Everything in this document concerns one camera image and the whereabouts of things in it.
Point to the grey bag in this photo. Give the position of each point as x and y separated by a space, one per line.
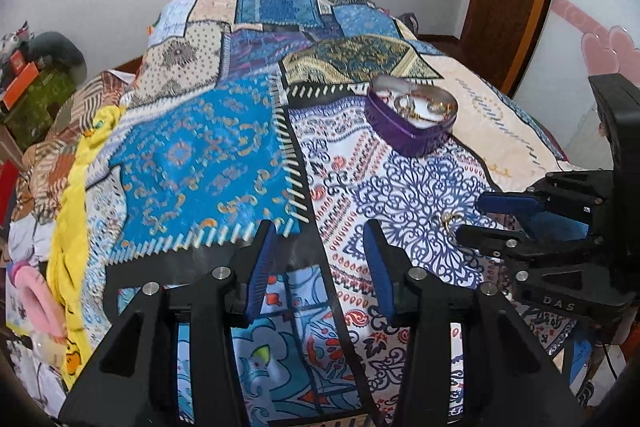
410 24

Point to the grey-green plush cloth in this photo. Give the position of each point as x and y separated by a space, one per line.
57 54

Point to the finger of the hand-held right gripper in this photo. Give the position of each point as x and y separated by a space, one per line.
490 239
505 203

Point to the purple heart-shaped tin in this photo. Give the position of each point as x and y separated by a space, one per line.
400 134

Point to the patchwork printed blanket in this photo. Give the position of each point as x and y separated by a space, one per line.
210 157

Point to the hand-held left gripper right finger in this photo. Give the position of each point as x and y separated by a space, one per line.
377 267

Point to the green patterned cloth cover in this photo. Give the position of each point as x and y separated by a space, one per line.
40 107

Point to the orange striped cloth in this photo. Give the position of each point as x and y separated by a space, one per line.
50 157

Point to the red box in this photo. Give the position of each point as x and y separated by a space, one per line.
6 187

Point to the yellow cloth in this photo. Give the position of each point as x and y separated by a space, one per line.
85 187

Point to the orange box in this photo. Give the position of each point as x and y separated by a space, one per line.
20 84

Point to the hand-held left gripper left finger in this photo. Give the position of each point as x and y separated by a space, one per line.
262 272

